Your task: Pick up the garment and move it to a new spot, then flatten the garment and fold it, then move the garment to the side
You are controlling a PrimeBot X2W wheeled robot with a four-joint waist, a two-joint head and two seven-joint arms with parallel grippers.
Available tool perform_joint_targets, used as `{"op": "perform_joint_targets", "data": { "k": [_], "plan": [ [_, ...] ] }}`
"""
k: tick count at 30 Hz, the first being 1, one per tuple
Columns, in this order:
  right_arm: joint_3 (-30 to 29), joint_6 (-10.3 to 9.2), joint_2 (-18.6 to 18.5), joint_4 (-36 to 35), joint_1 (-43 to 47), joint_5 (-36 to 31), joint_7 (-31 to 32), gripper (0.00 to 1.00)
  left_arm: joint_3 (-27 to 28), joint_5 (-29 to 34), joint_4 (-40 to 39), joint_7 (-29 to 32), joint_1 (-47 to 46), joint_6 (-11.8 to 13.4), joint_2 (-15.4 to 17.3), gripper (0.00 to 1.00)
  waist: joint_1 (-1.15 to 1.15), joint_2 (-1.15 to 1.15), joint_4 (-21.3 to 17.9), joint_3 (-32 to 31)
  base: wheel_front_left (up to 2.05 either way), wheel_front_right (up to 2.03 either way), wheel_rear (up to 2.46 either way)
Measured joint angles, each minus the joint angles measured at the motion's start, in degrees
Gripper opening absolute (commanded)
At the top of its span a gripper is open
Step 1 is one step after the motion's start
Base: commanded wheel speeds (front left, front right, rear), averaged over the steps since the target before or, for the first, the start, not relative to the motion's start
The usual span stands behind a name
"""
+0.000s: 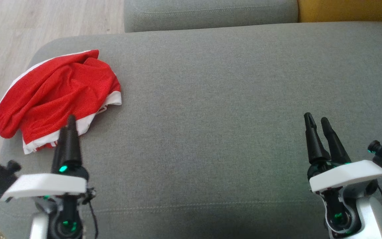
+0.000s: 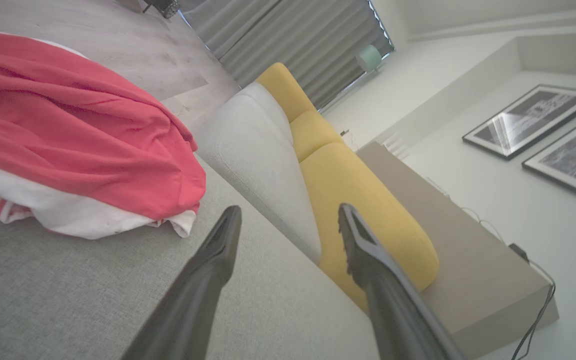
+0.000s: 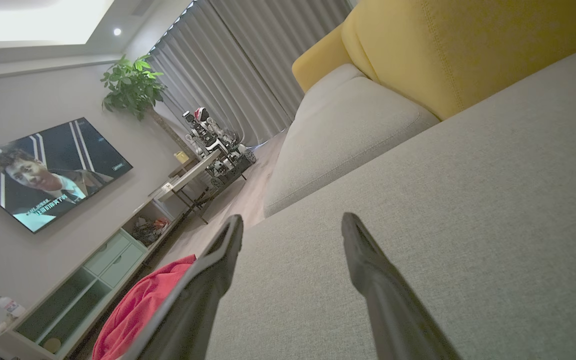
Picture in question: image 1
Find grey sofa back cushion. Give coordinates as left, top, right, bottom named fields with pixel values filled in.
left=124, top=0, right=299, bottom=33

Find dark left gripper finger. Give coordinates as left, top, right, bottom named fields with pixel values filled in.
left=52, top=127, right=69, bottom=167
left=66, top=115, right=83, bottom=165

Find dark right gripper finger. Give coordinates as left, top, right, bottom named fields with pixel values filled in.
left=303, top=112, right=331, bottom=164
left=321, top=117, right=351, bottom=164

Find yellow cushion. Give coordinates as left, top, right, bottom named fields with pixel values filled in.
left=298, top=0, right=382, bottom=24

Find grey sofa seat cushion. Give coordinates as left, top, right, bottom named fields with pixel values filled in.
left=0, top=22, right=382, bottom=239

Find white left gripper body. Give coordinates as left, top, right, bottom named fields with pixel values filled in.
left=0, top=159, right=96, bottom=203

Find red basketball shorts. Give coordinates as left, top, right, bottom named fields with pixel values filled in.
left=0, top=49, right=119, bottom=140

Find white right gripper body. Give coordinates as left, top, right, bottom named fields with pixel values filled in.
left=309, top=160, right=382, bottom=194

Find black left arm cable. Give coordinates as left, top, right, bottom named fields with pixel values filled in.
left=87, top=199, right=99, bottom=239

